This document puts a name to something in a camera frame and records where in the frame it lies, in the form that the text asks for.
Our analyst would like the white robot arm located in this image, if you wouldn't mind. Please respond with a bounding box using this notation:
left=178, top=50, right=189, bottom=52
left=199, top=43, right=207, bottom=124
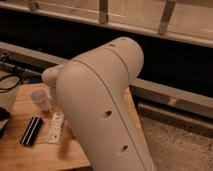
left=42, top=37, right=156, bottom=171

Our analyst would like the clear plastic cup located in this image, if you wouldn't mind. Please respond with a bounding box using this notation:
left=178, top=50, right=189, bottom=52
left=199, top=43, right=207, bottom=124
left=30, top=89, right=51, bottom=113

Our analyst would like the black striped rectangular block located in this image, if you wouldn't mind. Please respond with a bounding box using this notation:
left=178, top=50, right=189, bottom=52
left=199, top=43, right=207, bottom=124
left=20, top=117, right=43, bottom=146

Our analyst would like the dark object at left edge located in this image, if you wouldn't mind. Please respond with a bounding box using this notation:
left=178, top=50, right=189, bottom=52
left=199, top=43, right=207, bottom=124
left=0, top=107, right=11, bottom=139

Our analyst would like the black cable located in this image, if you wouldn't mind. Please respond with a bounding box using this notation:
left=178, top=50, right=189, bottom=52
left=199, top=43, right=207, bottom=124
left=0, top=73, right=23, bottom=94

